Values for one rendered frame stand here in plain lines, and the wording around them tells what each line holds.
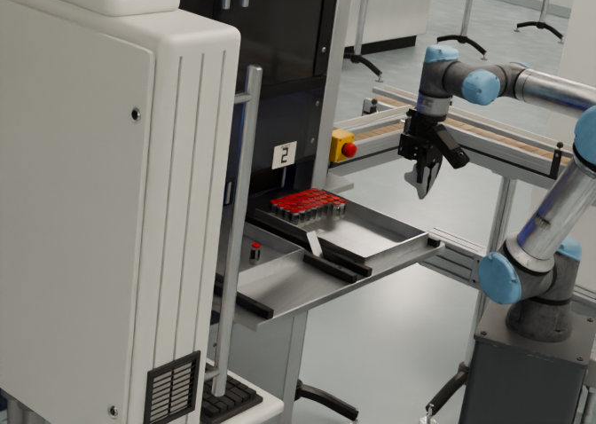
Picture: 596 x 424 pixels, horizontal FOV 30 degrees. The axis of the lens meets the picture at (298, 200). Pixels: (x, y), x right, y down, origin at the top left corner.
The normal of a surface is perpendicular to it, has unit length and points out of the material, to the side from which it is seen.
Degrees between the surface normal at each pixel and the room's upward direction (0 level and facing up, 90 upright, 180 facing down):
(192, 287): 90
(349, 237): 0
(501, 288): 97
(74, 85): 90
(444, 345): 0
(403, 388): 0
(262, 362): 90
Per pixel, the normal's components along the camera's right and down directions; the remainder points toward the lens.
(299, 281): 0.12, -0.93
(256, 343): 0.76, 0.32
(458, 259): -0.64, 0.20
